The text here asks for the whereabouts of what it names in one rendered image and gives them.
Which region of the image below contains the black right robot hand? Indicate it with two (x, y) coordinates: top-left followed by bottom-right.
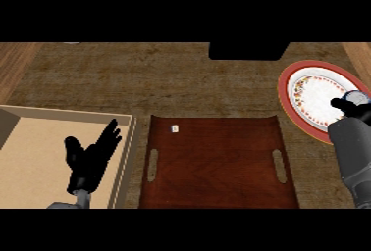
(329, 96), (371, 126)

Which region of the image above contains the dark red wooden tray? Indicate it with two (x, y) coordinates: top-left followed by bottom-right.
(137, 114), (301, 210)

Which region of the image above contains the red rimmed floral plate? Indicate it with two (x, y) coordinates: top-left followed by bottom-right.
(276, 60), (365, 145)

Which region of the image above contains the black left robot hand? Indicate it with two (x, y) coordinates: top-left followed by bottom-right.
(63, 118), (122, 195)

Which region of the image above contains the black appliance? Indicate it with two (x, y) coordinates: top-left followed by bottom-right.
(207, 42), (291, 62)

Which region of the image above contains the open pale wooden drawer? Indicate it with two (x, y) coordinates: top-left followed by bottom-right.
(0, 104), (139, 210)

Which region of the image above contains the blue and white can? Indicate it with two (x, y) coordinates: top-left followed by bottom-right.
(343, 90), (371, 106)

